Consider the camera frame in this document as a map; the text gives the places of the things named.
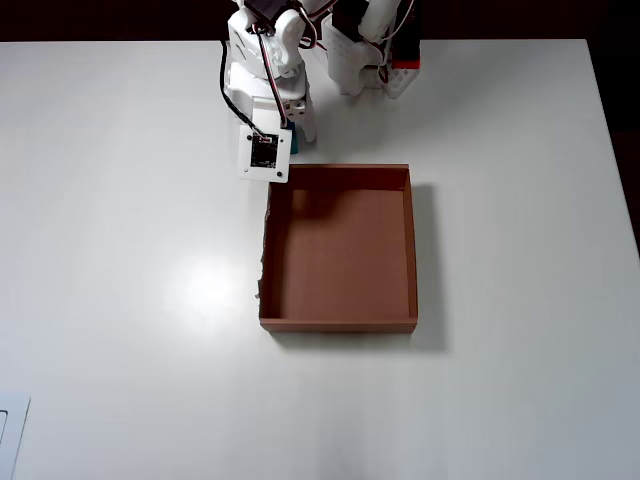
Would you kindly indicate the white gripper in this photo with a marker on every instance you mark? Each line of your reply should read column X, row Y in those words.
column 306, row 119

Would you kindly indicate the red black table clamp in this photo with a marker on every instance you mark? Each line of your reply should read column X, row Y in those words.
column 406, row 45

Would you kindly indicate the brown cardboard box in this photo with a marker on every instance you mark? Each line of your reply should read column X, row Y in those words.
column 345, row 260

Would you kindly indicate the white rounded flat device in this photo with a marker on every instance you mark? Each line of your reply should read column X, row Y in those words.
column 12, row 430

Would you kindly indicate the blue cube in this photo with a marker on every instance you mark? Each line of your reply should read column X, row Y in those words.
column 295, row 142

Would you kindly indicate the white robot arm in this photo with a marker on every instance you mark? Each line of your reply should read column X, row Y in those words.
column 350, row 55

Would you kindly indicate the white wrist camera mount plate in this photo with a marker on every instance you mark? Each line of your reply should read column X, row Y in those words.
column 264, row 155

